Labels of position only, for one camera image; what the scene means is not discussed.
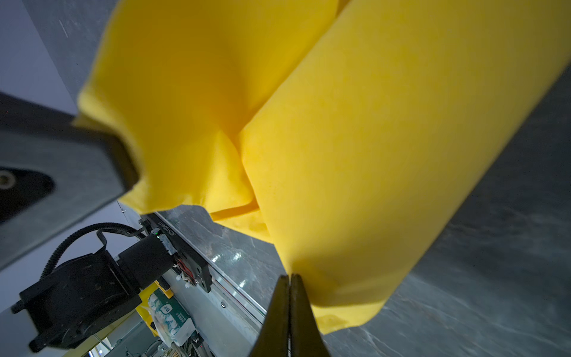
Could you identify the yellow paper napkin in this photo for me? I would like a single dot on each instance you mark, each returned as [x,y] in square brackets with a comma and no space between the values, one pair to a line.
[345,133]

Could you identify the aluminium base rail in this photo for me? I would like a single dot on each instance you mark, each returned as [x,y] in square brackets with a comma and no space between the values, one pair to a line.
[228,303]

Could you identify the yellow green package below table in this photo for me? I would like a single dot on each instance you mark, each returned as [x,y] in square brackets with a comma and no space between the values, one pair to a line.
[165,316]

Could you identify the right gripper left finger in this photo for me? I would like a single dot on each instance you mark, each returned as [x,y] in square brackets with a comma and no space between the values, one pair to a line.
[273,338]

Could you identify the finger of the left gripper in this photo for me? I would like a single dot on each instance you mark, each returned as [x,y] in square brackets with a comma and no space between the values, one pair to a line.
[53,174]

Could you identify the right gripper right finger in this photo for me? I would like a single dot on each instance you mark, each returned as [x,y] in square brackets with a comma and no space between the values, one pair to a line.
[305,337]

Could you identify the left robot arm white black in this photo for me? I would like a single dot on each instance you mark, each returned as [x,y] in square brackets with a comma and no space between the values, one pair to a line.
[95,277]

